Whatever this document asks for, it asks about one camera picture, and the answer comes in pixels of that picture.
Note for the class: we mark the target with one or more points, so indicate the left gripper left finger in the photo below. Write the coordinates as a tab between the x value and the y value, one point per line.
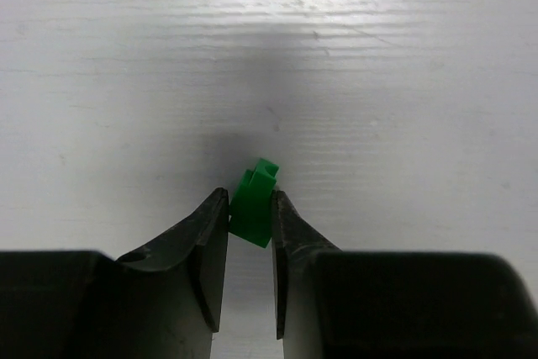
160	300

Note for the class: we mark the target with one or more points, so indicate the small green lego piece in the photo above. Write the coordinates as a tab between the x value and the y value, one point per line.
249	209

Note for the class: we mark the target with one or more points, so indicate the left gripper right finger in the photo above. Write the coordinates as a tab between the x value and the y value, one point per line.
332	303

